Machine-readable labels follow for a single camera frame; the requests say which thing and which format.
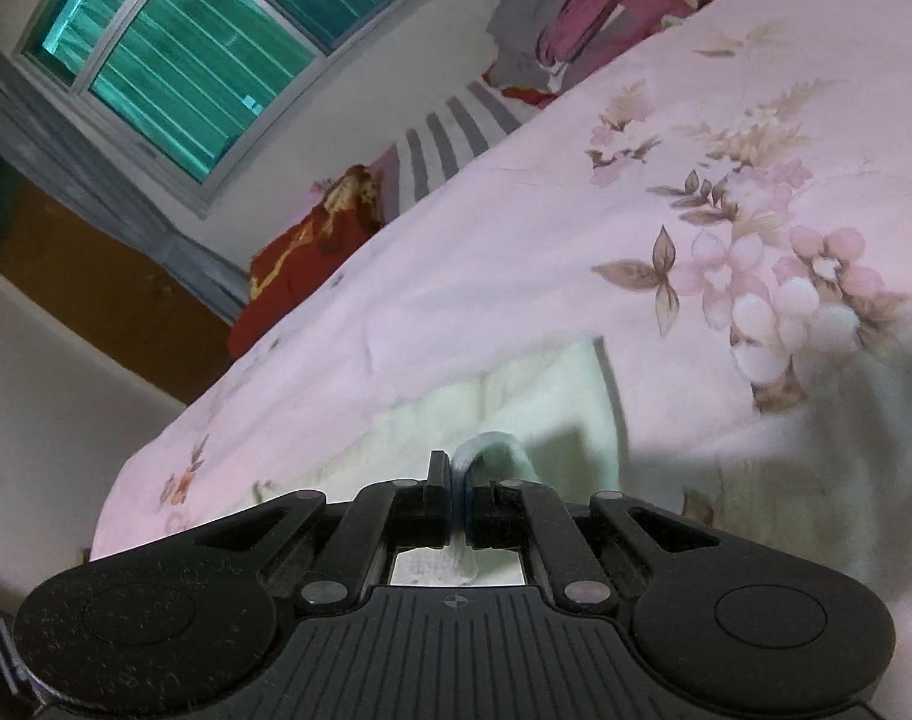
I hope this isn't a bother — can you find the red yellow blanket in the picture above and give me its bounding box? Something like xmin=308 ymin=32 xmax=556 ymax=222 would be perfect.
xmin=228 ymin=164 xmax=383 ymax=359

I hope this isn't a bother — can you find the pink floral bedsheet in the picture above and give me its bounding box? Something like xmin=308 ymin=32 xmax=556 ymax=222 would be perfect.
xmin=93 ymin=0 xmax=912 ymax=718

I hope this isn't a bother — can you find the pile of folded clothes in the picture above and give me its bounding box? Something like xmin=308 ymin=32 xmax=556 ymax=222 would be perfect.
xmin=484 ymin=0 xmax=702 ymax=107

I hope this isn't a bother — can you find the green glass window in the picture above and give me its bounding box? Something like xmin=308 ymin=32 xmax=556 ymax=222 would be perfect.
xmin=20 ymin=0 xmax=410 ymax=215

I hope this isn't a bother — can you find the striped pillow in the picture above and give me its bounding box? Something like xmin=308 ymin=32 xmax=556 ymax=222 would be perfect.
xmin=373 ymin=82 xmax=539 ymax=223

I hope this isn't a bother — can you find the brown wooden door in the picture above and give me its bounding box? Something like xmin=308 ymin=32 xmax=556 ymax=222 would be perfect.
xmin=0 ymin=156 xmax=230 ymax=403

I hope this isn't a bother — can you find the white small garment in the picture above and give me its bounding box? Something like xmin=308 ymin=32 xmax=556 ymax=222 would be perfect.
xmin=244 ymin=336 xmax=631 ymax=587

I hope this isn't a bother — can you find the grey curtain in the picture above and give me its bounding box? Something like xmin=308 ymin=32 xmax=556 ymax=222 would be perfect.
xmin=0 ymin=51 xmax=248 ymax=323

